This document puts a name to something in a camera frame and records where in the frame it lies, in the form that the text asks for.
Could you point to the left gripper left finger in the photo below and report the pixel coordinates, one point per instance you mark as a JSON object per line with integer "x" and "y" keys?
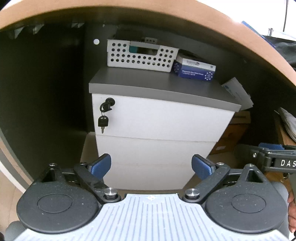
{"x": 91, "y": 176}

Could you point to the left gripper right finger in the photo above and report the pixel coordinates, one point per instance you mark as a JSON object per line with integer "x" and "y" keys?
{"x": 211, "y": 175}

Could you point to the right hand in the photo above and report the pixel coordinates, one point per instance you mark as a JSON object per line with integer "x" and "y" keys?
{"x": 291, "y": 212}

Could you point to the black cabinet key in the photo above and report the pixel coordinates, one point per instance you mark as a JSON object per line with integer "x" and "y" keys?
{"x": 105, "y": 107}

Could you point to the white drawer cabinet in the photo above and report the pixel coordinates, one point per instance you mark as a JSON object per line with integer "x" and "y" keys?
{"x": 158, "y": 122}

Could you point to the white perforated basket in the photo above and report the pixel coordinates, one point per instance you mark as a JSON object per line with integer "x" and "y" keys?
{"x": 140, "y": 55}

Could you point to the blue white glove box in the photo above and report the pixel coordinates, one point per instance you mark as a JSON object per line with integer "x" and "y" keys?
{"x": 190, "y": 68}

